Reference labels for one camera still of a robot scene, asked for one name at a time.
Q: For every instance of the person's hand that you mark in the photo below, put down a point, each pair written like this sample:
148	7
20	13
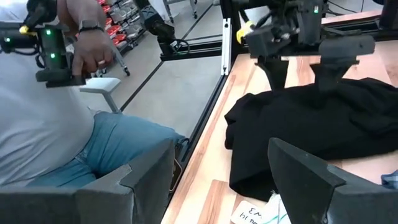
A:
91	49

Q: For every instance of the blue plaid garment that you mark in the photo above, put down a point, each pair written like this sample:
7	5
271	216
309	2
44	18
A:
391	180

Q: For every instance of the black table-level camera box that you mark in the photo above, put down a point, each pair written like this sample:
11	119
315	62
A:
178	174

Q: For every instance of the dark navy dotted garment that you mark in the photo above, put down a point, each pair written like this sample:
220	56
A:
311	124

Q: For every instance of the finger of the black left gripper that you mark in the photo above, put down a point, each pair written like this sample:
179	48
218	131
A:
275	71
329	74

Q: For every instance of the person's wristwatch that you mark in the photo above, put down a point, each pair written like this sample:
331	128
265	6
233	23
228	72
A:
90	25

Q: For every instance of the silver aluminium frame post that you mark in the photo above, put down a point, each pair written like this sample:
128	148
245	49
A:
226	46

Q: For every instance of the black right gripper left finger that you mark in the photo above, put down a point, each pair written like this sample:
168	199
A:
149	193

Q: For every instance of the white chair armrest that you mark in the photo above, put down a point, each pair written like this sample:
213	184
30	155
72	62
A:
99	84

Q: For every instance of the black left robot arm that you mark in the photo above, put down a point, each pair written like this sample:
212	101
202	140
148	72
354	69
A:
264	7

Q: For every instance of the person's forearm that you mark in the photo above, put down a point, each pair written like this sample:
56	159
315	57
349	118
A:
71	12

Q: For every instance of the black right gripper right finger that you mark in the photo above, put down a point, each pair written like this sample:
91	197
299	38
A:
311	193

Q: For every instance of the shelf with red bins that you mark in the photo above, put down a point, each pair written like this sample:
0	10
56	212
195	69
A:
119	29

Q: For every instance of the person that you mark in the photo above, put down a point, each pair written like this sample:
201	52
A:
37	124

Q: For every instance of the white striped ankle sock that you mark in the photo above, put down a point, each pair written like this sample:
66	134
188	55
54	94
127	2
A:
273	211

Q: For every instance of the handwritten white paper label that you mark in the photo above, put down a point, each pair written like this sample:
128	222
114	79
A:
247	214

